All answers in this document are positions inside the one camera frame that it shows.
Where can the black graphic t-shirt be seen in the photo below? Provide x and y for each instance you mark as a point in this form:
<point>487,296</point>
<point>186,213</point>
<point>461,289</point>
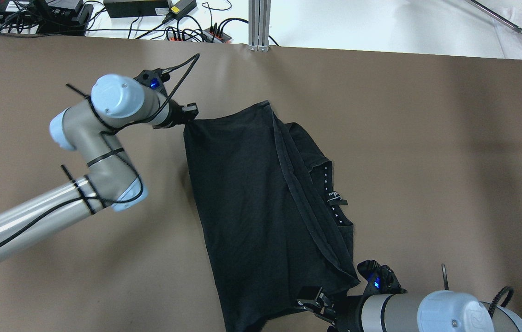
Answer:
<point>271,217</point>

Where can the grey mini computer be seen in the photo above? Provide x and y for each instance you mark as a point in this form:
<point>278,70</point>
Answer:
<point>46,17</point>

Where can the black power adapter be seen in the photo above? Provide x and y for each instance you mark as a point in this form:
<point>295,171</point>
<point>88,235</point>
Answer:
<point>137,8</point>

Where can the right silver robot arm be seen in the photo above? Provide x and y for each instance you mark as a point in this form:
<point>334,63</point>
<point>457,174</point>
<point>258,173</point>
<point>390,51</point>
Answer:
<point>385,306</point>

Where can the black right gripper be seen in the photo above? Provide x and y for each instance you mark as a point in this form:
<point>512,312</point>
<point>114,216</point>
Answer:
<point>347,310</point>

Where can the aluminium frame cage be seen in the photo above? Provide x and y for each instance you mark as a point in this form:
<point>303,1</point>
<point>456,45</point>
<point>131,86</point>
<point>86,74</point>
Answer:
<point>258,25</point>

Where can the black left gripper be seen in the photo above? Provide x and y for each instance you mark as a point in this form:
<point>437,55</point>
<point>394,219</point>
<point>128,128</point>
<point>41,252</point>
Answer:
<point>175,113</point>

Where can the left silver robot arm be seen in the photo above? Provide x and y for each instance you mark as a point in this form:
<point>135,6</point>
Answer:
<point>109,243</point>

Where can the grey power strip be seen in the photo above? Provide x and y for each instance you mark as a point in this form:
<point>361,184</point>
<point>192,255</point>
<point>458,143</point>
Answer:
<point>189,35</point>

